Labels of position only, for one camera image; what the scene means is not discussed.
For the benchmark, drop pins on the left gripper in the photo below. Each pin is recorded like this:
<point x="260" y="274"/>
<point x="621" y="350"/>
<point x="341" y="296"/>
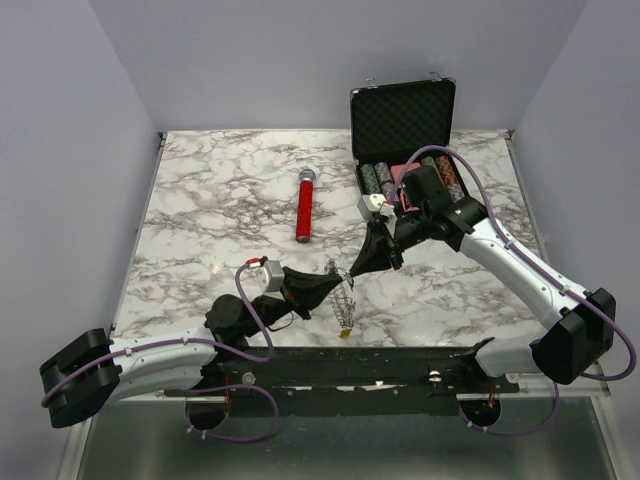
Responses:
<point x="305" y="291"/>

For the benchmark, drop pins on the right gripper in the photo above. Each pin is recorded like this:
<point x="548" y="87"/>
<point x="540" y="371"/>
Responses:
<point x="379" y="251"/>

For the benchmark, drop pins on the key with black tag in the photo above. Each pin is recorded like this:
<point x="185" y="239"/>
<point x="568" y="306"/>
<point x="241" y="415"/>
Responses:
<point x="348" y="280"/>

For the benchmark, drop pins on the round metal keyring disc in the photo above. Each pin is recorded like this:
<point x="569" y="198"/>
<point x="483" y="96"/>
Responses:
<point x="343" y="305"/>

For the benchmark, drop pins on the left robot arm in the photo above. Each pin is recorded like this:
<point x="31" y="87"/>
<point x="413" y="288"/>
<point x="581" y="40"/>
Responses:
<point x="92" y="370"/>

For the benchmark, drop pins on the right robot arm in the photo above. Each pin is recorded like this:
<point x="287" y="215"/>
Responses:
<point x="575" y="336"/>

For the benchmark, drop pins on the pink playing card deck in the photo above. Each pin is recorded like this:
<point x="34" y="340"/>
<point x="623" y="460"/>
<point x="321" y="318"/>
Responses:
<point x="397" y="172"/>

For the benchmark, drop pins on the red glitter microphone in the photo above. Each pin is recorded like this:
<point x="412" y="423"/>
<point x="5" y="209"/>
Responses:
<point x="306" y="178"/>

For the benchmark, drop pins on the brown poker chip stack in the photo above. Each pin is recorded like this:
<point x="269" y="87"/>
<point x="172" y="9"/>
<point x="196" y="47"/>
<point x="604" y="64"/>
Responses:
<point x="448" y="177"/>

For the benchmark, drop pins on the black poker chip case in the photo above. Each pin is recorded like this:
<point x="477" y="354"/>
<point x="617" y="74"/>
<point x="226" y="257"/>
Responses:
<point x="389" y="123"/>

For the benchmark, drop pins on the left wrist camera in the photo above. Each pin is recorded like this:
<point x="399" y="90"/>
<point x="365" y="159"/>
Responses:
<point x="270" y="276"/>

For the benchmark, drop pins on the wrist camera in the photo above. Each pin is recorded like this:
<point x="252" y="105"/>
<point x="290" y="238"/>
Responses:
<point x="270" y="276"/>
<point x="367" y="209"/>

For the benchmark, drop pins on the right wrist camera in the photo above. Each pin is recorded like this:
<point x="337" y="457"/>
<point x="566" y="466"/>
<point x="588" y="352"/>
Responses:
<point x="367" y="209"/>

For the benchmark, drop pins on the black front mounting rail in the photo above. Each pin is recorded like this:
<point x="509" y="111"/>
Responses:
<point x="333" y="381"/>

